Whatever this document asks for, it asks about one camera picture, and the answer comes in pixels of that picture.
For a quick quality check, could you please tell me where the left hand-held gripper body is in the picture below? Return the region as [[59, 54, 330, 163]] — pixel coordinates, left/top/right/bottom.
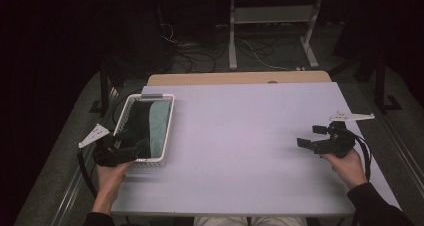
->
[[78, 123, 139, 168]]

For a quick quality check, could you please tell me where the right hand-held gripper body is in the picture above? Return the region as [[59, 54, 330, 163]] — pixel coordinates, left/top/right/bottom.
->
[[313, 110, 376, 159]]

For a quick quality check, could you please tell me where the green and black garment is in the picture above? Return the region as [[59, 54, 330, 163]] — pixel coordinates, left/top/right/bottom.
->
[[123, 99, 173, 159]]

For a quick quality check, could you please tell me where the white perforated plastic basket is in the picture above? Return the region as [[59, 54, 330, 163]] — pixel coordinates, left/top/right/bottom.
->
[[112, 92, 176, 169]]

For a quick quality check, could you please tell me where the person's right hand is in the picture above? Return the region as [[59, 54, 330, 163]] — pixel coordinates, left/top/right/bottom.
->
[[320, 148, 368, 191]]

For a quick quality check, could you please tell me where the person's left hand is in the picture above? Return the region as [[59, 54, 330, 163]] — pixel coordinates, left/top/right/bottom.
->
[[94, 160, 135, 201]]

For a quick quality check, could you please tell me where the black metal stand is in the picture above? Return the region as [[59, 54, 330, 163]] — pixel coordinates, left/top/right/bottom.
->
[[88, 65, 122, 118], [331, 48, 404, 114]]

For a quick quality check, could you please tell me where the wooden table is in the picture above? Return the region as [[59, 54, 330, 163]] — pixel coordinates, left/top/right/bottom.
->
[[146, 70, 333, 87]]

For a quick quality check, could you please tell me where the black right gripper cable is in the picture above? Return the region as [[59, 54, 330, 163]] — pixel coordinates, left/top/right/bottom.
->
[[351, 133, 373, 183]]

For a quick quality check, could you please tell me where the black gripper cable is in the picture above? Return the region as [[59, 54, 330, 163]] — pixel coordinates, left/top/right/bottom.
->
[[351, 133, 373, 183], [76, 149, 98, 199]]

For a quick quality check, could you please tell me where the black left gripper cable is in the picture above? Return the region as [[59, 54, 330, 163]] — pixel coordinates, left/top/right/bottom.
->
[[76, 149, 98, 199]]

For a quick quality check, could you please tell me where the white floor cable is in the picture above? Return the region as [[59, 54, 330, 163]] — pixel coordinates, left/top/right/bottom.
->
[[237, 38, 306, 72]]

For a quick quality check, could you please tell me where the black floor cable tangle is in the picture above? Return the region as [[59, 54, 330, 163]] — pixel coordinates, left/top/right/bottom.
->
[[159, 22, 219, 74]]

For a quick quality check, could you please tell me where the white metal table frame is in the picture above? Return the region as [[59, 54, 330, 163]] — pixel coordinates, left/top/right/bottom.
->
[[227, 0, 325, 71]]

